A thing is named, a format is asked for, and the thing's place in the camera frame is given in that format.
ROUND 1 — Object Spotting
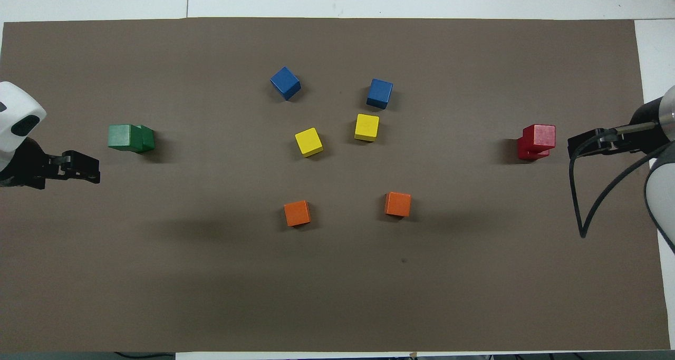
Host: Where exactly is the blue wooden block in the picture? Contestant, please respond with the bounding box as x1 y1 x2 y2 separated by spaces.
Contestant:
366 78 394 110
270 66 302 101

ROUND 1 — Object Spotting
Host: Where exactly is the brown table mat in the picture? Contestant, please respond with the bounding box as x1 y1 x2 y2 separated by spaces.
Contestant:
0 16 671 353

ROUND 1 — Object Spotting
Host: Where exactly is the yellow wooden block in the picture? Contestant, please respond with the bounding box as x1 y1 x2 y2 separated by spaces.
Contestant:
354 113 380 142
294 127 324 158

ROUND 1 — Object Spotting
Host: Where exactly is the red wooden block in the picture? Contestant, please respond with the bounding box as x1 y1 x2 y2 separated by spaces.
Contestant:
522 124 556 152
517 138 551 162

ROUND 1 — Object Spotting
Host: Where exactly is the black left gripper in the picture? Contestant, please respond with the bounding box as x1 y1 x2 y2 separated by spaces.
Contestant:
0 138 101 190

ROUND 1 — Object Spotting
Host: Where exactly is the green wooden block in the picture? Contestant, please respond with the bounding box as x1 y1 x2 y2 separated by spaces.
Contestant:
129 125 156 153
108 124 139 151

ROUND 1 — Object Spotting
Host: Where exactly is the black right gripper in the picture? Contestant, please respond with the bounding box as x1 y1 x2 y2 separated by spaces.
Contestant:
567 96 667 159

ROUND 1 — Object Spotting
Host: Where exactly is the orange wooden block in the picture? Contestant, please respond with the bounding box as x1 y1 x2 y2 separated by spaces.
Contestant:
384 191 412 218
284 200 312 227

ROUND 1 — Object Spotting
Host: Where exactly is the black floor cable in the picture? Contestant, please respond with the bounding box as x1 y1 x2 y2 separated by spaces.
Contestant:
113 351 176 360

